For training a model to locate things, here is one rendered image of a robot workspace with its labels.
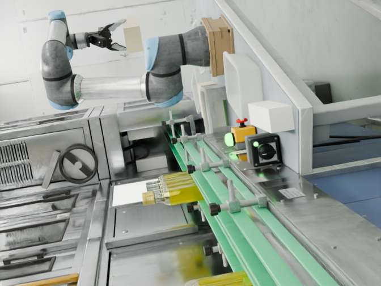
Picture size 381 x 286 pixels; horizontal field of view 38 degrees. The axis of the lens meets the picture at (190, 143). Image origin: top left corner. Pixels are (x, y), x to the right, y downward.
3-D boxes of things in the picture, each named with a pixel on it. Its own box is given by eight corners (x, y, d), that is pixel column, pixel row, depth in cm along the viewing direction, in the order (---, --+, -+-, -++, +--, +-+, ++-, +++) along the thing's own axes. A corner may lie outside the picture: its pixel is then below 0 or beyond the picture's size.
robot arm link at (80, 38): (75, 36, 254) (78, 53, 258) (85, 34, 255) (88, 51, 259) (75, 30, 261) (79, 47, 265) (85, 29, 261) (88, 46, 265)
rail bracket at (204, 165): (229, 165, 172) (186, 172, 171) (225, 142, 170) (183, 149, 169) (231, 167, 168) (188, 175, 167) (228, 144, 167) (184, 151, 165)
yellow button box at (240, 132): (254, 143, 191) (233, 147, 190) (251, 122, 189) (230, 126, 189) (259, 147, 184) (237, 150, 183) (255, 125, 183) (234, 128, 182)
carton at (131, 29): (136, 16, 264) (121, 18, 263) (139, 25, 250) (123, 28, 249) (140, 40, 270) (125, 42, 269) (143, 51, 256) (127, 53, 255)
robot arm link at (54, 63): (33, 53, 202) (42, 11, 244) (40, 80, 208) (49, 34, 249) (64, 48, 203) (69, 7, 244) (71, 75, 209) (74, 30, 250)
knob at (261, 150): (274, 158, 155) (278, 160, 152) (259, 160, 155) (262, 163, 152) (272, 142, 155) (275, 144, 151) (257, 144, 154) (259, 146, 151)
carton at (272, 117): (267, 100, 162) (247, 103, 161) (291, 105, 138) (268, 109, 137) (270, 120, 163) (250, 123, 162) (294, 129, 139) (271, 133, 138)
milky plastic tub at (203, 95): (224, 133, 250) (206, 136, 249) (217, 84, 246) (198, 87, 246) (232, 138, 233) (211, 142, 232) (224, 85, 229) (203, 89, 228)
